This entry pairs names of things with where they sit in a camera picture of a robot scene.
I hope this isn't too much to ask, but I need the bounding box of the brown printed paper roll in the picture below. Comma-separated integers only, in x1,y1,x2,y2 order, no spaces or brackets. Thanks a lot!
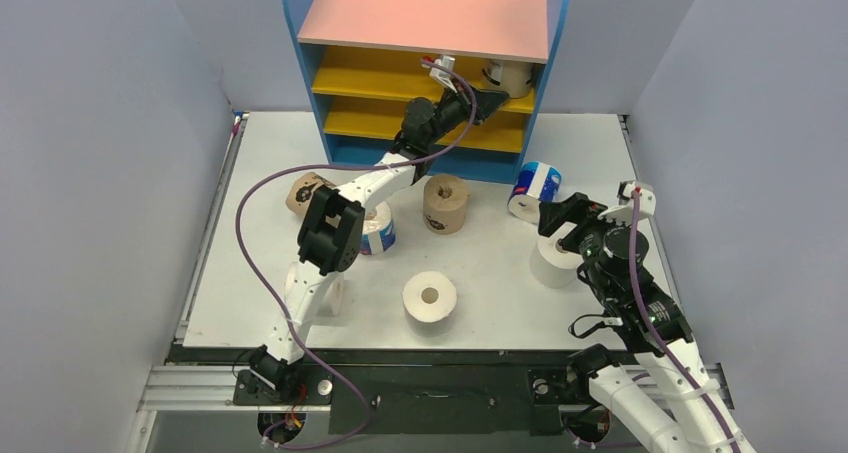
285,172,336,218

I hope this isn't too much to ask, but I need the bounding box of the blue wrapped roll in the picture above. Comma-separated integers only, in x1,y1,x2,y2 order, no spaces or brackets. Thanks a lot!
360,202,396,256
507,161,562,224

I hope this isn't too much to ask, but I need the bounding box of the white roll right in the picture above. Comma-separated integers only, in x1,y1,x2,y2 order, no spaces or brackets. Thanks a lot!
529,223,583,289

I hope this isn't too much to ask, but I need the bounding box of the blue shelf with coloured boards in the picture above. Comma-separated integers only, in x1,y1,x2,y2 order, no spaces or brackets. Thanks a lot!
281,0,569,183

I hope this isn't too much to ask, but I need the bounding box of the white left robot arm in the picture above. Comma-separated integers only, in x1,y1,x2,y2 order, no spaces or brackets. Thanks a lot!
249,87,509,403

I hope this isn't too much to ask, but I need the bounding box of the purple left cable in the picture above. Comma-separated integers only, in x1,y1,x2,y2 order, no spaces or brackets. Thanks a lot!
235,59,480,451

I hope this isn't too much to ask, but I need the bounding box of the white roll centre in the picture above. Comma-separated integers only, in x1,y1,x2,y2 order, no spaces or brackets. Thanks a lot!
402,271,458,324

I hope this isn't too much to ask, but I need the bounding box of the white roll lying left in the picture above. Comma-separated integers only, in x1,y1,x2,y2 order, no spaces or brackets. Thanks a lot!
283,262,344,317

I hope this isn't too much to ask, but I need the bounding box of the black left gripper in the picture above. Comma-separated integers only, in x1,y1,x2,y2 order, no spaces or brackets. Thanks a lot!
424,79,508,149

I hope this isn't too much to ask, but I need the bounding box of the blue wrapped roll left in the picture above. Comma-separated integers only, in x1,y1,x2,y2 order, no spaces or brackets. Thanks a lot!
360,202,396,256

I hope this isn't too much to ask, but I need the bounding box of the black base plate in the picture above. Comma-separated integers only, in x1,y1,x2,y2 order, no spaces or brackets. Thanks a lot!
166,345,642,436

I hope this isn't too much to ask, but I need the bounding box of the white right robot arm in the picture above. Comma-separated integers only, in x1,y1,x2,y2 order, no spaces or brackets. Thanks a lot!
538,183,754,452

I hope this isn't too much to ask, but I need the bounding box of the blue wrapped roll right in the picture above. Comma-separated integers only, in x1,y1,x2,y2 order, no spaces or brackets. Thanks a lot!
507,161,562,224

